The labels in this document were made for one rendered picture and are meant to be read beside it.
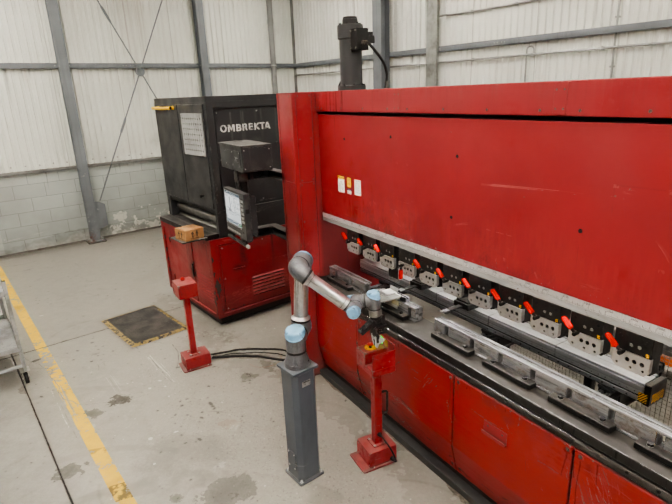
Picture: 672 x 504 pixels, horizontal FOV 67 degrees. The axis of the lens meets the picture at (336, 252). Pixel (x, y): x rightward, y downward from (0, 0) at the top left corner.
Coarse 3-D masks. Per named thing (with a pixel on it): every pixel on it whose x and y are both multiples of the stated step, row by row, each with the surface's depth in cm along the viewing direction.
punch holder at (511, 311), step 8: (504, 288) 252; (504, 296) 253; (512, 296) 249; (520, 296) 245; (528, 296) 245; (512, 304) 250; (520, 304) 245; (504, 312) 255; (512, 312) 252; (520, 312) 246; (528, 312) 249; (512, 320) 251; (520, 320) 247; (528, 320) 250
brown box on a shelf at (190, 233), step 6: (180, 228) 486; (186, 228) 485; (192, 228) 485; (198, 228) 487; (180, 234) 484; (186, 234) 479; (192, 234) 483; (198, 234) 488; (180, 240) 486; (186, 240) 480; (192, 240) 484; (198, 240) 486
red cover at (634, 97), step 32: (320, 96) 362; (352, 96) 329; (384, 96) 301; (416, 96) 278; (448, 96) 258; (480, 96) 240; (512, 96) 225; (544, 96) 212; (576, 96) 200; (608, 96) 189; (640, 96) 180
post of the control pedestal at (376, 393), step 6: (372, 378) 314; (378, 378) 313; (372, 384) 315; (378, 384) 314; (372, 390) 317; (378, 390) 315; (372, 396) 318; (378, 396) 316; (372, 402) 319; (378, 402) 318; (372, 408) 321; (378, 408) 319; (372, 414) 322; (378, 414) 320; (372, 420) 324; (378, 420) 322; (372, 426) 325; (378, 426) 323; (372, 432) 327; (378, 432) 324; (372, 438) 329; (378, 438) 325
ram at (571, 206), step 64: (320, 128) 374; (384, 128) 310; (448, 128) 264; (512, 128) 230; (576, 128) 204; (640, 128) 183; (384, 192) 322; (448, 192) 273; (512, 192) 237; (576, 192) 209; (640, 192) 188; (512, 256) 244; (576, 256) 215; (640, 256) 192
